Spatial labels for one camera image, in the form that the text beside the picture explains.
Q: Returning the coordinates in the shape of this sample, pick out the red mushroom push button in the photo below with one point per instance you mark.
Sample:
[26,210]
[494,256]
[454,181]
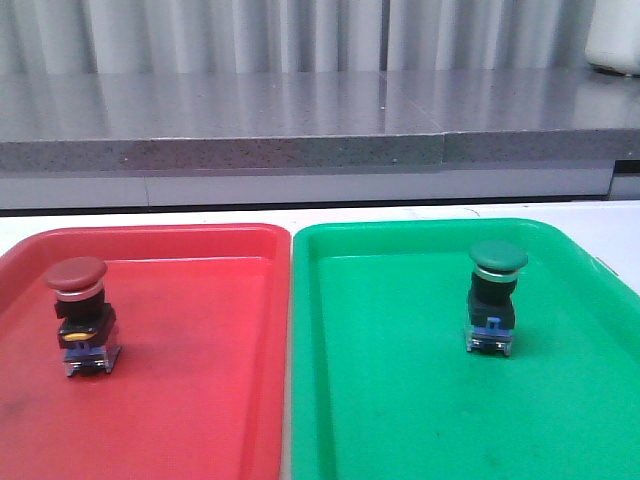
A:
[88,332]

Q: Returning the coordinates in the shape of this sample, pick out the green mushroom push button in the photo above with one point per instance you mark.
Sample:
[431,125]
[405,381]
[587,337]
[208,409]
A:
[491,312]

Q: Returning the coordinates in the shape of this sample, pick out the white container in background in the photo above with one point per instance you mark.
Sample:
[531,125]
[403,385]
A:
[613,37]

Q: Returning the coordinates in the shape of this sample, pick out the red plastic tray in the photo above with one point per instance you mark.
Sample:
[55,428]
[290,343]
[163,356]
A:
[197,391]

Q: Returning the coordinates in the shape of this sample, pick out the green plastic tray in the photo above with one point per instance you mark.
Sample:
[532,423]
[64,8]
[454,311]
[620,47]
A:
[384,388]

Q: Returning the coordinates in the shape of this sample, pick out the grey stone counter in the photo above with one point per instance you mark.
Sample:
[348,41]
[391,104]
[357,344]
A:
[182,141]

